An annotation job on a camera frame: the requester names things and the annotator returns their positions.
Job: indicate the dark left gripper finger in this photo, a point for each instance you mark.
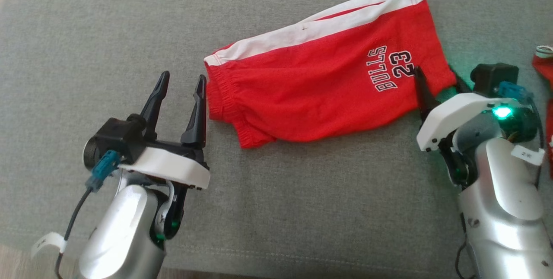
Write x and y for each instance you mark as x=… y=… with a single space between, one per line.
x=155 y=106
x=198 y=119

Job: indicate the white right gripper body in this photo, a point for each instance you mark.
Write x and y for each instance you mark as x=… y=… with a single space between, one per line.
x=445 y=115

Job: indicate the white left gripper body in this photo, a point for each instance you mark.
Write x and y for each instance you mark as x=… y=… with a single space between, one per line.
x=173 y=164

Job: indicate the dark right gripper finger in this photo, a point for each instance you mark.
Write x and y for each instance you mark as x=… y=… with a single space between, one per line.
x=425 y=97
x=462 y=87

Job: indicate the red Bulls basketball jersey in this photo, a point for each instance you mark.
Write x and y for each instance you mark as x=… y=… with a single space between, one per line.
x=545 y=71

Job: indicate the red Bulls basketball shorts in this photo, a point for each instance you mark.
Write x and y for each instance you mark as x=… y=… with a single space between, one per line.
x=311 y=89

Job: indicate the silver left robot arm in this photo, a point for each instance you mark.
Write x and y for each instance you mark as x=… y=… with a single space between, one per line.
x=121 y=236

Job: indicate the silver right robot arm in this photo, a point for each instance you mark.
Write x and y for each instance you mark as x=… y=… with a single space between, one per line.
x=505 y=210

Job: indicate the grey sofa seat cushion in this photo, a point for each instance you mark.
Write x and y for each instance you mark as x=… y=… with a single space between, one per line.
x=108 y=20

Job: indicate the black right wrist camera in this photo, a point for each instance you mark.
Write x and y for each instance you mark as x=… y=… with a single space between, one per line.
x=492 y=78

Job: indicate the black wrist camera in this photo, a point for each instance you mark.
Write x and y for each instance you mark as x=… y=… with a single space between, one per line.
x=492 y=78
x=116 y=138

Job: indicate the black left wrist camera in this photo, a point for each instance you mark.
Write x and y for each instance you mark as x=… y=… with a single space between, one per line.
x=116 y=138

